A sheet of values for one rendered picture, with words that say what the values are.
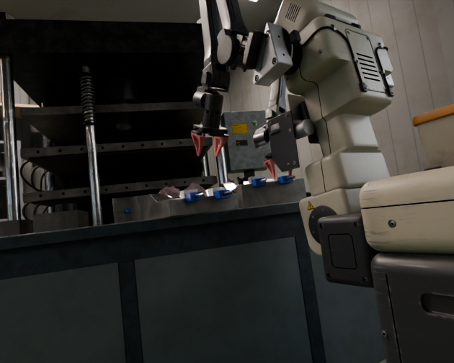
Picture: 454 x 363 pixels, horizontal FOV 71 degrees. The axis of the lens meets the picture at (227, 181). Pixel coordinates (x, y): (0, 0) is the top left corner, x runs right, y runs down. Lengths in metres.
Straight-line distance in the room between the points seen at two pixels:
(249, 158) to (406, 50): 2.24
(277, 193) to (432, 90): 2.62
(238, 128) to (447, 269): 1.80
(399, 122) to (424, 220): 3.23
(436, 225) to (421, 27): 3.39
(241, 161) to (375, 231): 1.63
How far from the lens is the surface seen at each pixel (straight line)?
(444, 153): 0.71
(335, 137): 0.88
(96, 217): 1.94
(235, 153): 2.14
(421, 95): 3.69
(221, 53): 0.97
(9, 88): 2.18
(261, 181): 1.18
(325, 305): 1.34
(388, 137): 3.80
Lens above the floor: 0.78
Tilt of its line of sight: 6 degrees up
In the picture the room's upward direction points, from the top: 7 degrees counter-clockwise
